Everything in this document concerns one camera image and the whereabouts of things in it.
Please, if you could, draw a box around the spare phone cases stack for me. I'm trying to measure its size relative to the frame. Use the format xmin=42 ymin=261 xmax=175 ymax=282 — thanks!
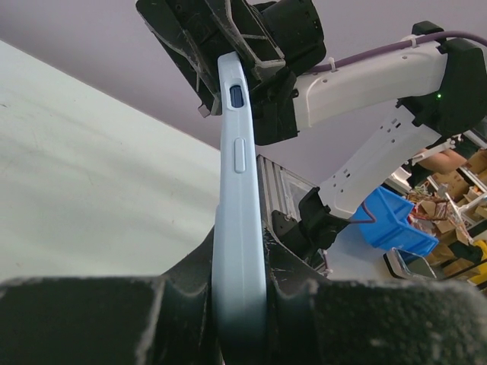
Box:
xmin=383 ymin=248 xmax=438 ymax=281

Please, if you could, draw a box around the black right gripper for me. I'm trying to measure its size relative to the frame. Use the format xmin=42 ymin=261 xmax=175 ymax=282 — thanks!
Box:
xmin=135 ymin=0 xmax=326 ymax=116

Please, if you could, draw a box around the white shelf with cardboard boxes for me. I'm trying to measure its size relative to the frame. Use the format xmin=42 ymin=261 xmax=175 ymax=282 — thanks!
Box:
xmin=403 ymin=129 xmax=486 ymax=279

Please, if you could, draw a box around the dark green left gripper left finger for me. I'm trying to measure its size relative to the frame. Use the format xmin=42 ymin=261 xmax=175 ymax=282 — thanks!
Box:
xmin=1 ymin=236 xmax=219 ymax=364

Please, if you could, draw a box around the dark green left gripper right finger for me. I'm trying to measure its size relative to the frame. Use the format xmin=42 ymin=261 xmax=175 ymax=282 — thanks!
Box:
xmin=263 ymin=228 xmax=486 ymax=364

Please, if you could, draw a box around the aluminium right side rail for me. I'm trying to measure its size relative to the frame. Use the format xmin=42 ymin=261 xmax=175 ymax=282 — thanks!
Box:
xmin=256 ymin=154 xmax=320 ymax=244

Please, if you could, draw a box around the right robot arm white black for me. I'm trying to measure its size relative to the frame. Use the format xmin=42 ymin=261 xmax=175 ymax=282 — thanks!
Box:
xmin=135 ymin=1 xmax=486 ymax=260

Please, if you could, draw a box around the person in dark shirt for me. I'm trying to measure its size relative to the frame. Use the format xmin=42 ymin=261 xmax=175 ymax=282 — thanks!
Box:
xmin=407 ymin=138 xmax=481 ymax=187

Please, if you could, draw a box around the black phone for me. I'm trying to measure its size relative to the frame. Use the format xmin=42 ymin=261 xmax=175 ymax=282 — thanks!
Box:
xmin=212 ymin=52 xmax=267 ymax=350

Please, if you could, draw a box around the blue plastic storage bin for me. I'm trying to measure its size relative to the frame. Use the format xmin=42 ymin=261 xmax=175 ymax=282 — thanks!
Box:
xmin=352 ymin=186 xmax=438 ymax=256

